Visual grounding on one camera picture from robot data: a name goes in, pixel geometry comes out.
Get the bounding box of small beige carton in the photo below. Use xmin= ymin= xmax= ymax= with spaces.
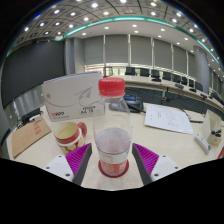
xmin=201 ymin=109 xmax=224 ymax=147

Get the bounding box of red and cream mug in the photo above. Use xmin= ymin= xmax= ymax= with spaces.
xmin=53 ymin=120 xmax=88 ymax=155

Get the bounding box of black power adapter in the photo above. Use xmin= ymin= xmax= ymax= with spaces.
xmin=20 ymin=107 xmax=43 ymax=126

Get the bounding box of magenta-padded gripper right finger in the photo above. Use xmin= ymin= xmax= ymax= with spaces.
xmin=131 ymin=142 xmax=184 ymax=186

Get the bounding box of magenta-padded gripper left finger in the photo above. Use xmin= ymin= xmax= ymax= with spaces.
xmin=43 ymin=142 xmax=93 ymax=186

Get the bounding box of white printed paper sheet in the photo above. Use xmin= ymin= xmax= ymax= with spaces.
xmin=143 ymin=103 xmax=195 ymax=136

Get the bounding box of long curved conference desk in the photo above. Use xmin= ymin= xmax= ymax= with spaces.
xmin=109 ymin=74 xmax=224 ymax=112

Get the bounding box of black desk phone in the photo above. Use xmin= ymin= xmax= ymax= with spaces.
xmin=108 ymin=94 xmax=145 ymax=114

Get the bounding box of white paper ream box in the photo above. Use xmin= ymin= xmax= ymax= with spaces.
xmin=41 ymin=71 xmax=106 ymax=122

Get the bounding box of group of round ceiling lights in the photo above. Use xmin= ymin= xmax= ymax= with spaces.
xmin=19 ymin=0 xmax=221 ymax=64

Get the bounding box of row of black office chairs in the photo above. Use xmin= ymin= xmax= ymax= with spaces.
xmin=124 ymin=66 xmax=224 ymax=104

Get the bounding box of clear red-capped water bottle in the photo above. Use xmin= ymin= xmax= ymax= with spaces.
xmin=92 ymin=77 xmax=134 ymax=177

